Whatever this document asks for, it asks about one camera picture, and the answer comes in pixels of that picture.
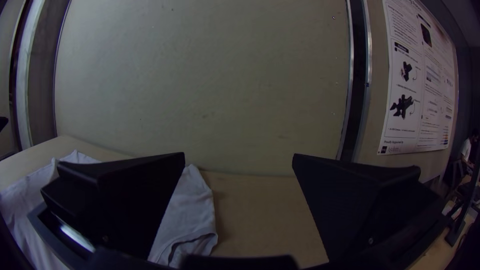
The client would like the white printed wall poster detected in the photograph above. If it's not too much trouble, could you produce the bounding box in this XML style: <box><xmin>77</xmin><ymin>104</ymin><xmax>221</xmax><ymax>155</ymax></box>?
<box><xmin>376</xmin><ymin>0</ymin><xmax>460</xmax><ymax>156</ymax></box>

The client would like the white t-shirt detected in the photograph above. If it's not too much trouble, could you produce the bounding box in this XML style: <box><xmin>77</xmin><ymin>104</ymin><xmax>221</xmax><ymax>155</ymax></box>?
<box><xmin>0</xmin><ymin>149</ymin><xmax>219</xmax><ymax>269</ymax></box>

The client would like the person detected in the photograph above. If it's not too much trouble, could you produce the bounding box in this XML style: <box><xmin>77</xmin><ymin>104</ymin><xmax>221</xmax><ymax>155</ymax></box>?
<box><xmin>460</xmin><ymin>128</ymin><xmax>480</xmax><ymax>167</ymax></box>

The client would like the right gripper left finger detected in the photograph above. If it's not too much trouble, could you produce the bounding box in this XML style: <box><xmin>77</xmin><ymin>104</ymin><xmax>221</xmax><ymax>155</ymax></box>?
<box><xmin>40</xmin><ymin>151</ymin><xmax>186</xmax><ymax>260</ymax></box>

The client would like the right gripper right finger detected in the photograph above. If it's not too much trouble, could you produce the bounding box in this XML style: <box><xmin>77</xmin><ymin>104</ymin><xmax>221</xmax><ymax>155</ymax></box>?
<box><xmin>292</xmin><ymin>152</ymin><xmax>448</xmax><ymax>263</ymax></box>

